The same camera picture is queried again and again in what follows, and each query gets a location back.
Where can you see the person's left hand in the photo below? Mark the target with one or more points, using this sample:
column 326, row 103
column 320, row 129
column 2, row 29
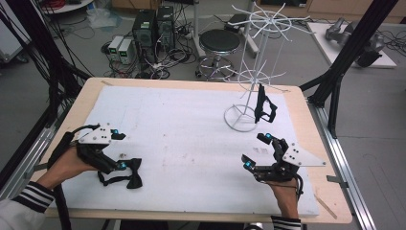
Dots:
column 63, row 167

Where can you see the large black computer tower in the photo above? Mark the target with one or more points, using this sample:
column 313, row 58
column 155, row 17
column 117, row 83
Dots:
column 144, row 35

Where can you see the wooden table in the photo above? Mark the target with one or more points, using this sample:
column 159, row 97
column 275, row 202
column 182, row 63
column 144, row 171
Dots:
column 304, row 127

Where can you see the black metal frame post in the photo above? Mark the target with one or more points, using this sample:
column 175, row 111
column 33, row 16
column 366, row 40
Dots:
column 360, row 38

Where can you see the black flat box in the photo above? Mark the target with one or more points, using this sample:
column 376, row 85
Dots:
column 234, row 22

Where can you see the black bow tie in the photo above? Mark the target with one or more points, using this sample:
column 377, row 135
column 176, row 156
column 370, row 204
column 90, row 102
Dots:
column 134, row 179
column 260, row 102

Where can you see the grey equipment case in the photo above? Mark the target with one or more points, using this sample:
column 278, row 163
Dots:
column 9, row 41

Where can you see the grey metal bracket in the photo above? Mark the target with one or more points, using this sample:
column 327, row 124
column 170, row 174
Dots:
column 335, row 179
column 40, row 166

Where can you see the person's right hand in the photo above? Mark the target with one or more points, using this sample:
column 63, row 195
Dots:
column 285, row 198

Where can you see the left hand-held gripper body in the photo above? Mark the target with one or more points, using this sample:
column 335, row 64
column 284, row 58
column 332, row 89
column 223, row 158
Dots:
column 97, row 135

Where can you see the slim black computer tower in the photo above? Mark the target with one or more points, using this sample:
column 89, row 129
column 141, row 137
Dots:
column 166, row 28

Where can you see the thin wooden strip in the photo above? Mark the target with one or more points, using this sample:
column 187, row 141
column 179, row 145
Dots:
column 325, row 207

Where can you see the aluminium rail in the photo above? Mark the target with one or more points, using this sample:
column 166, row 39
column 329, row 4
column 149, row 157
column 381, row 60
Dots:
column 33, row 156
column 357, row 207

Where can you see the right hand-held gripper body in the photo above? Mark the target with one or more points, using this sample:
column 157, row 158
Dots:
column 300, row 158

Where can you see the black round stool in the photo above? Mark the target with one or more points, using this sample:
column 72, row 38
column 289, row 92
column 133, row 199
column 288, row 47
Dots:
column 219, row 41

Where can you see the clear plastic bag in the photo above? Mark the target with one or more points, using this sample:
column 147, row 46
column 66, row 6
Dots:
column 102, row 19

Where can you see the white foam mat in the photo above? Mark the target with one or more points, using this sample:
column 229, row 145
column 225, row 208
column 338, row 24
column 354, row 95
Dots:
column 191, row 105

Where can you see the round white table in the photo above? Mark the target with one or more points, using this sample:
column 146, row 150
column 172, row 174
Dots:
column 73, row 8

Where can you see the white bench power supply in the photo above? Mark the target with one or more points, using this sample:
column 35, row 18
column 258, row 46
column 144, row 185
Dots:
column 115, row 44
column 126, row 51

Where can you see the white floor board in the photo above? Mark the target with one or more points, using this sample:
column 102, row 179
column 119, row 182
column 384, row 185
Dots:
column 332, row 51

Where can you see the grey robot device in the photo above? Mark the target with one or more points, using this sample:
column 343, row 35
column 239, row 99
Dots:
column 341, row 32

